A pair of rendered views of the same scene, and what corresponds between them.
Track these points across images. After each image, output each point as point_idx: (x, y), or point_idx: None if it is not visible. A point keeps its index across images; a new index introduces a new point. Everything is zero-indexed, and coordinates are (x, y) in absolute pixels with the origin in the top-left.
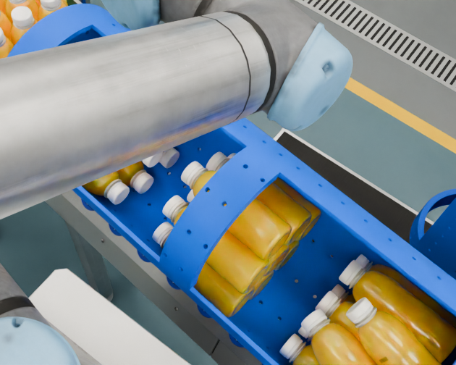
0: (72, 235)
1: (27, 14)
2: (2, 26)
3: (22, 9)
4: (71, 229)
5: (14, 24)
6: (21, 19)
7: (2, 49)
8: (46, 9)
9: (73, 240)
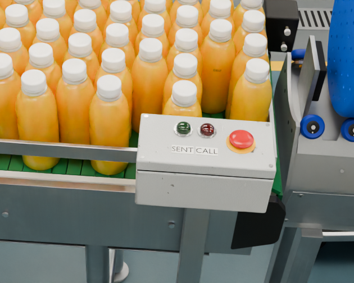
0: (298, 264)
1: (260, 14)
2: (234, 42)
3: (250, 13)
4: (305, 251)
5: (250, 31)
6: (262, 19)
7: (266, 54)
8: (255, 8)
9: (291, 275)
